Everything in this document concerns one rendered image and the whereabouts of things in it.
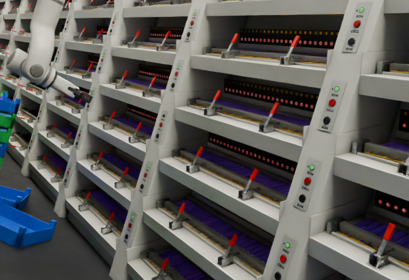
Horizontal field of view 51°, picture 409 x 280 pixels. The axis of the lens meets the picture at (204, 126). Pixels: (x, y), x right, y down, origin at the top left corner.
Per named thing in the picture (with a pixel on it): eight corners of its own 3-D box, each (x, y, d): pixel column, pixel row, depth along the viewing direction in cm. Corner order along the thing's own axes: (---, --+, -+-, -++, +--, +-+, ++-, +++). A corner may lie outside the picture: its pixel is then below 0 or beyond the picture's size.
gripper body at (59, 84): (40, 84, 170) (65, 98, 176) (47, 87, 162) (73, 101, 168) (49, 68, 170) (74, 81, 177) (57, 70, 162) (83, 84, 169)
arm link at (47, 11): (73, 3, 154) (45, 85, 155) (59, 3, 166) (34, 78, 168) (48, -7, 148) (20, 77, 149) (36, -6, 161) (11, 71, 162)
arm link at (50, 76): (34, 83, 168) (42, 87, 170) (41, 86, 161) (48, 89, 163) (45, 64, 169) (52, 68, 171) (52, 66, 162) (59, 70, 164)
